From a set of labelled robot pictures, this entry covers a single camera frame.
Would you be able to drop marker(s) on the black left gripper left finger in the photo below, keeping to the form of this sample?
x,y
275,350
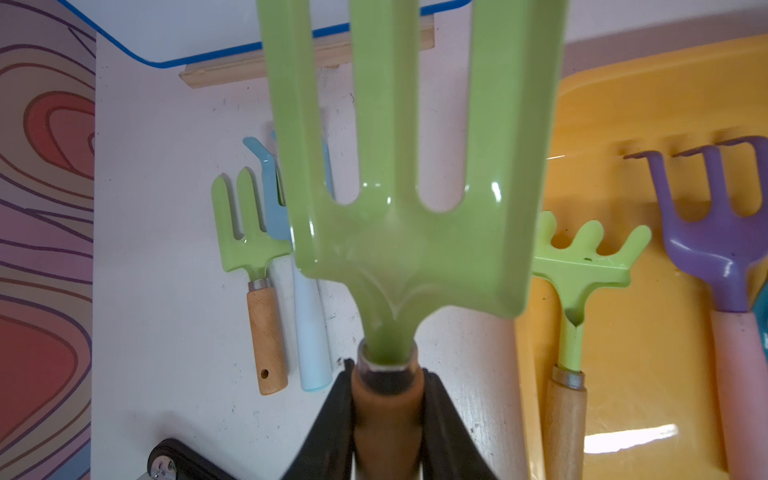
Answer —
x,y
328,450

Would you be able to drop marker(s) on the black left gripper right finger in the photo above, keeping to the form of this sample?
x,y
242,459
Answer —
x,y
447,451

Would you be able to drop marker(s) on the blue framed whiteboard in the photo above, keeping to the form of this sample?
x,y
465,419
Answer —
x,y
170,33

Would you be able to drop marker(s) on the green fork wooden handle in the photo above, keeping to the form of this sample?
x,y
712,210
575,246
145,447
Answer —
x,y
400,260

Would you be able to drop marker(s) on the wooden whiteboard stand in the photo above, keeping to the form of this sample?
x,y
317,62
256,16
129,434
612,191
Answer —
x,y
330,51

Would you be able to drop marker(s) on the light blue fork rake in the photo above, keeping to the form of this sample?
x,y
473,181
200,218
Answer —
x,y
315,367

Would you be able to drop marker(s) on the green rake wooden handle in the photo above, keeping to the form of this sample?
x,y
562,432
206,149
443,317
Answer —
x,y
243,244
575,272

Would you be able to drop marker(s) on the yellow plastic storage tray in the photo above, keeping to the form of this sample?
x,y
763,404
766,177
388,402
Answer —
x,y
648,349

